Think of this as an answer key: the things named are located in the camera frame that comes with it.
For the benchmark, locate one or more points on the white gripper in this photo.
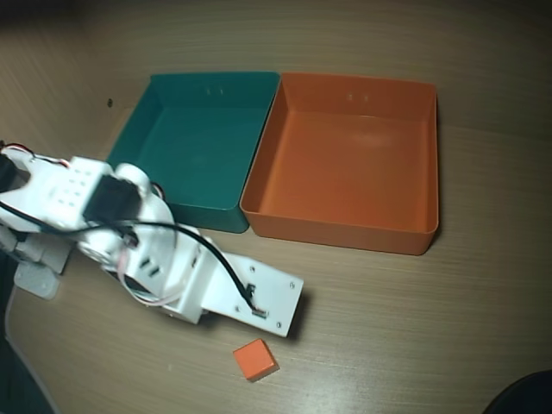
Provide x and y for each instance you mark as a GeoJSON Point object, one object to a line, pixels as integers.
{"type": "Point", "coordinates": [186, 307]}

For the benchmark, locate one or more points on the orange cube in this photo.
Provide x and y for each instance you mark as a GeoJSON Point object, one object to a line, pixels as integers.
{"type": "Point", "coordinates": [255, 360]}

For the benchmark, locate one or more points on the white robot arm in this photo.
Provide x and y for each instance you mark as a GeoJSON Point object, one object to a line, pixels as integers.
{"type": "Point", "coordinates": [56, 190]}

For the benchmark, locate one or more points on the teal plastic box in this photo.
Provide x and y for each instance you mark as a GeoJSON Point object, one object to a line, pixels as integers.
{"type": "Point", "coordinates": [198, 142]}

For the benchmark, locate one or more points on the orange plastic box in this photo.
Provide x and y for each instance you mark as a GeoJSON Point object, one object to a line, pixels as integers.
{"type": "Point", "coordinates": [345, 172]}

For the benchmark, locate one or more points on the dark round object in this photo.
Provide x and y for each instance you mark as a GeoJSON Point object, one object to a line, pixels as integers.
{"type": "Point", "coordinates": [526, 397]}

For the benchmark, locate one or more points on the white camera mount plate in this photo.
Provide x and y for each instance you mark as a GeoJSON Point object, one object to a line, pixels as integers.
{"type": "Point", "coordinates": [263, 297]}

